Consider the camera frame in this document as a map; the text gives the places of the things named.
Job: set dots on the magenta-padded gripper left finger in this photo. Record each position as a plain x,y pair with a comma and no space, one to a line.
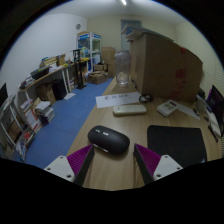
63,166

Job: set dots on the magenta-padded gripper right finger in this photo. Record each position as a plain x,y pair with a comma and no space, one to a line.
163,166

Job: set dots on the black computer mouse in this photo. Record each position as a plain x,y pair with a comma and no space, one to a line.
108,138

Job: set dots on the black mouse pad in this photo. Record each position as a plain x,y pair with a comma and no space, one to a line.
176,143

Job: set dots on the stack of books on floor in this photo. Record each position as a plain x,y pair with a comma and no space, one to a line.
44,111

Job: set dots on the white calculator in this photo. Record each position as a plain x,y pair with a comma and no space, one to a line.
167,108

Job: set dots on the black pen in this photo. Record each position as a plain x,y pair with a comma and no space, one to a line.
212,132

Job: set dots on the black box under desk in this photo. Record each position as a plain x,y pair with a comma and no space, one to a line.
60,89

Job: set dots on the black computer monitor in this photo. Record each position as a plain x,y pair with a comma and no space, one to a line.
216,105

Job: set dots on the white paper sheet with writing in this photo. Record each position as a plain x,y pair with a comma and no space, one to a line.
116,99

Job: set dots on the open cardboard box with items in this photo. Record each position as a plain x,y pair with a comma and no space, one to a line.
97,77

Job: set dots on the black standing rack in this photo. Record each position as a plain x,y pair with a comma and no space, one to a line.
79,70

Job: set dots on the large cardboard box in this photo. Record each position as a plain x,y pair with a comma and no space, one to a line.
163,66

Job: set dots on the stacked cardboard boxes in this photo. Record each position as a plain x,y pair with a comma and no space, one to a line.
108,56

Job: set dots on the blue white glass cabinet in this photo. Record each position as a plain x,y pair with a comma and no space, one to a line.
89,45

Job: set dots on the stack of books on box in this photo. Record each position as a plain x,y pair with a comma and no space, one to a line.
140,32

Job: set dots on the grey door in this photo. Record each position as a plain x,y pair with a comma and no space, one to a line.
126,23

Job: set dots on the ceiling tube light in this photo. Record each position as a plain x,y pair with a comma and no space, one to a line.
123,2

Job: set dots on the round wall clock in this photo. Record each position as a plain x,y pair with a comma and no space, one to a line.
78,26

